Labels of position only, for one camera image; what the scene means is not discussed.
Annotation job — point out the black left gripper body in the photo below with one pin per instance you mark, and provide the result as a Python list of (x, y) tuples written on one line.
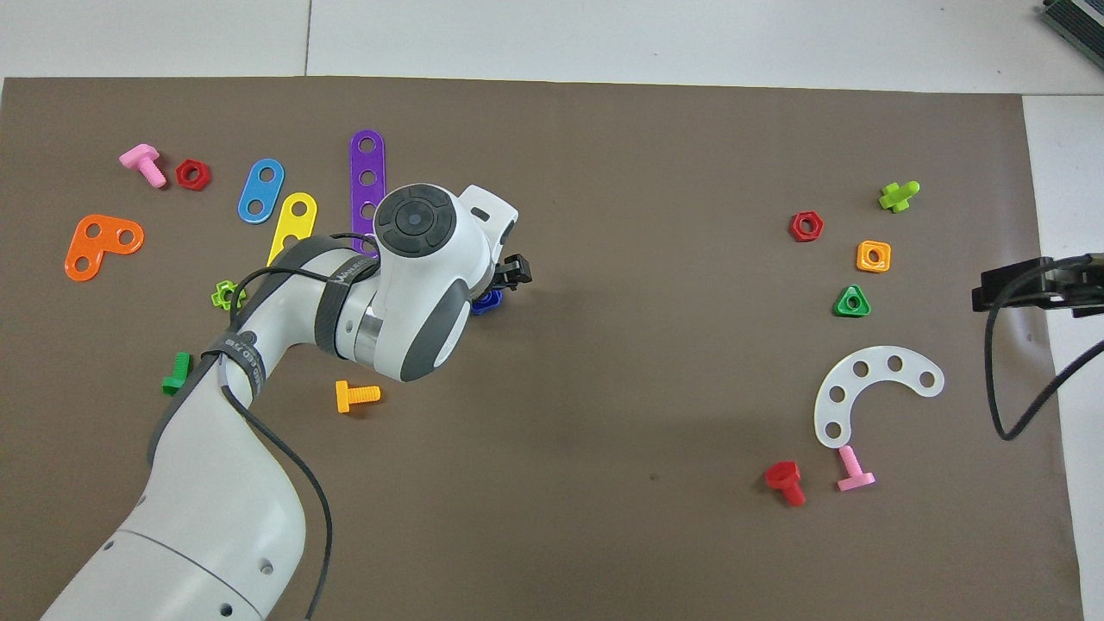
[(513, 272)]

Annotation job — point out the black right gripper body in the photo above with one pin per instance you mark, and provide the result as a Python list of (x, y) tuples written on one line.
[(1082, 285)]

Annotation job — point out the blue square plastic nut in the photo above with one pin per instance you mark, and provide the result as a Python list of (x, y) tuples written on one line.
[(493, 305)]

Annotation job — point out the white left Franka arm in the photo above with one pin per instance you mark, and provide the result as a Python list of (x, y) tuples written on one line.
[(216, 517)]

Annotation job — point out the lime cross-head plastic screw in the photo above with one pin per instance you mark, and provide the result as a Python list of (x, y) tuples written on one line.
[(897, 197)]

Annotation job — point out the orange square plastic nut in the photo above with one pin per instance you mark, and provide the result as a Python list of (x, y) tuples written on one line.
[(862, 257)]

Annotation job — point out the green triangular plastic nut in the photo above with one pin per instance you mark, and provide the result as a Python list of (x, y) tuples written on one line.
[(841, 309)]

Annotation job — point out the orange plastic screw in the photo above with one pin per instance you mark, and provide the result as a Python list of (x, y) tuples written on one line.
[(343, 397)]

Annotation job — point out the red hexagonal plastic nut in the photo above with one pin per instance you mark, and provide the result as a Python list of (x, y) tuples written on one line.
[(181, 177), (793, 227)]

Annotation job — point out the pink plastic screw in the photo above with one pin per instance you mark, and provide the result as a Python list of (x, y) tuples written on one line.
[(852, 466), (142, 161)]

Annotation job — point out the red hex-head plastic screw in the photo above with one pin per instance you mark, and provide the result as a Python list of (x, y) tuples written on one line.
[(783, 474)]

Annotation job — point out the green cross-shaped plastic nut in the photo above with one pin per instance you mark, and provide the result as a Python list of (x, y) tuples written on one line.
[(219, 297)]

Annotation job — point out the green plastic screw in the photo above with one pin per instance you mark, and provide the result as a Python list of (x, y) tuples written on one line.
[(175, 375)]

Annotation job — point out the white curved five-hole plate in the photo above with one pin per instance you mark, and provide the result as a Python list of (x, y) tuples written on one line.
[(878, 364)]

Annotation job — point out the brown table mat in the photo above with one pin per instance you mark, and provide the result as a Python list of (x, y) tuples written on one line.
[(604, 388)]

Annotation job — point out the purple four-hole plastic strip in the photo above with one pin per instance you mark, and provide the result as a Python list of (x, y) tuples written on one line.
[(368, 162)]

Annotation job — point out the yellow three-hole plastic strip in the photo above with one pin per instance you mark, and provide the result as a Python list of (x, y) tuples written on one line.
[(295, 226)]

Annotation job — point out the blue two-hole plastic strip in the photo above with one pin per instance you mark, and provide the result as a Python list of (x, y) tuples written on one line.
[(261, 191)]

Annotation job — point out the grey ribbed electronic device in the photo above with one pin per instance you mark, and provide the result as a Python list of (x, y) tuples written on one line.
[(1078, 17)]

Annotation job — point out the orange three-hole heart plate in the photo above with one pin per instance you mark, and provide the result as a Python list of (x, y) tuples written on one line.
[(103, 248)]

